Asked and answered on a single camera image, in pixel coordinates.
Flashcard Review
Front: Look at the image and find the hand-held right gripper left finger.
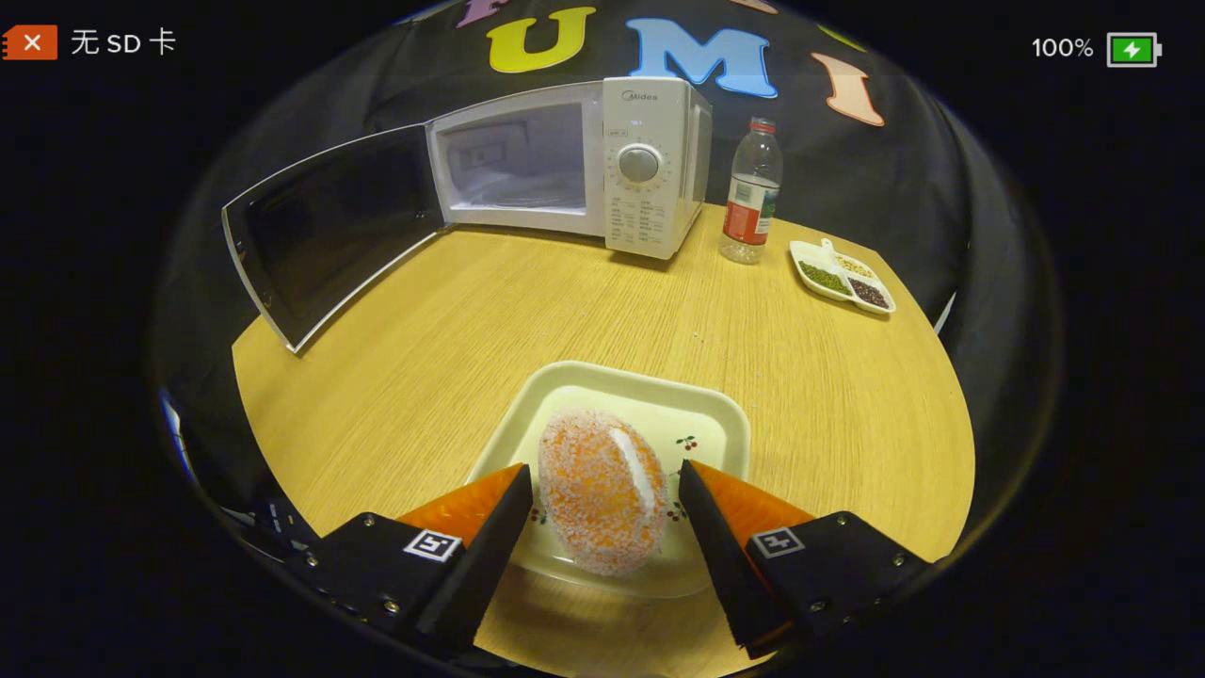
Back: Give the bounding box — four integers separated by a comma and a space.
282, 461, 535, 660

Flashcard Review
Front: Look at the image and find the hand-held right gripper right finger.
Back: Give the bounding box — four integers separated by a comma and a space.
678, 459, 935, 659

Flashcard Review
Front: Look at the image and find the orange sugar-coated bun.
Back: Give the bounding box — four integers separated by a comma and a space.
537, 407, 671, 577

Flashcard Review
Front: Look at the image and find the white microwave oven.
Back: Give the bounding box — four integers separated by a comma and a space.
221, 75, 714, 354

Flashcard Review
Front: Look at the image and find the cream cherry-print tray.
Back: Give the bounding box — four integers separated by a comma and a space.
466, 361, 752, 600

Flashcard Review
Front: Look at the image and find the white divided bean dish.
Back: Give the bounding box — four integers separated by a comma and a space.
789, 237, 897, 316

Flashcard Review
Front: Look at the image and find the clear plastic water bottle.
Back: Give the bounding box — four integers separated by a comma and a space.
718, 117, 784, 266

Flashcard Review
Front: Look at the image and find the black backdrop cloth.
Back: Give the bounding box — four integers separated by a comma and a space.
155, 0, 1065, 566

